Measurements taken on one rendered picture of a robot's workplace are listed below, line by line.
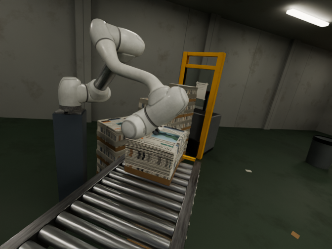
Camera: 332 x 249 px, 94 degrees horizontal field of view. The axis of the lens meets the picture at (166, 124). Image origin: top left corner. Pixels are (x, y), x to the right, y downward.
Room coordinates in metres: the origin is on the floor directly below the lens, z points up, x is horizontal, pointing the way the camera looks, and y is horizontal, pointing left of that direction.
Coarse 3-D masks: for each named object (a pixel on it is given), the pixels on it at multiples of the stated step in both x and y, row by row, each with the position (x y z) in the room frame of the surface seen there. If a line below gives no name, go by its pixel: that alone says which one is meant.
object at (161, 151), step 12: (132, 144) 0.77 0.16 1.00; (144, 144) 0.75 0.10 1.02; (156, 144) 0.76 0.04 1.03; (168, 144) 0.78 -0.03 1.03; (180, 144) 0.86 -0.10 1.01; (132, 156) 0.78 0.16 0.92; (144, 156) 0.77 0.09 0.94; (156, 156) 0.74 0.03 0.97; (168, 156) 0.72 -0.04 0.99; (144, 168) 0.77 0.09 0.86; (156, 168) 0.75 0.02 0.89; (168, 168) 0.73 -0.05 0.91
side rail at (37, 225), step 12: (108, 168) 0.81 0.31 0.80; (96, 180) 0.69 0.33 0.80; (84, 192) 0.60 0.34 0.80; (60, 204) 0.52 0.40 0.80; (48, 216) 0.46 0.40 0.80; (24, 228) 0.40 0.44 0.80; (36, 228) 0.41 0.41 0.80; (60, 228) 0.48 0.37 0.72; (12, 240) 0.36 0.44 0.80; (24, 240) 0.36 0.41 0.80; (36, 240) 0.39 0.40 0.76
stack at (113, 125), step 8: (104, 120) 1.63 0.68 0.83; (112, 120) 1.66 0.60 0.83; (120, 120) 1.71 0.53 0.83; (176, 120) 2.17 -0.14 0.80; (104, 128) 1.51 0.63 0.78; (112, 128) 1.42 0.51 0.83; (120, 128) 1.44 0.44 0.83; (104, 136) 1.50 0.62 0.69; (112, 136) 1.42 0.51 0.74; (120, 136) 1.41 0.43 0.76; (104, 144) 1.51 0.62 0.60; (112, 144) 1.41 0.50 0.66; (120, 144) 1.41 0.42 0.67; (96, 152) 1.59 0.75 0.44; (104, 152) 1.51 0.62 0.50; (112, 152) 1.41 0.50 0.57; (120, 152) 1.41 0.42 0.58; (112, 160) 1.41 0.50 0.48
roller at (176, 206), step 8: (104, 184) 0.70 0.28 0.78; (112, 184) 0.69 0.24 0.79; (120, 184) 0.69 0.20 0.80; (128, 192) 0.66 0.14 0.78; (136, 192) 0.66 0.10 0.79; (144, 192) 0.66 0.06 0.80; (144, 200) 0.63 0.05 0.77; (152, 200) 0.63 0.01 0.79; (160, 200) 0.63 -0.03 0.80; (168, 200) 0.63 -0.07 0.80; (168, 208) 0.60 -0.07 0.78; (176, 208) 0.59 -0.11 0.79
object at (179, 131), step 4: (168, 128) 1.04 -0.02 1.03; (172, 128) 1.06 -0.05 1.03; (176, 128) 1.09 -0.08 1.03; (172, 132) 0.96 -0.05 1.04; (176, 132) 0.98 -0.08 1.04; (180, 132) 1.00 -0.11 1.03; (184, 132) 1.01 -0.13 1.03; (184, 136) 0.95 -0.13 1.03; (184, 140) 0.98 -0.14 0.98; (184, 144) 1.04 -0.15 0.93; (180, 152) 0.95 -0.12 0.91; (180, 156) 0.98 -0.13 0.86
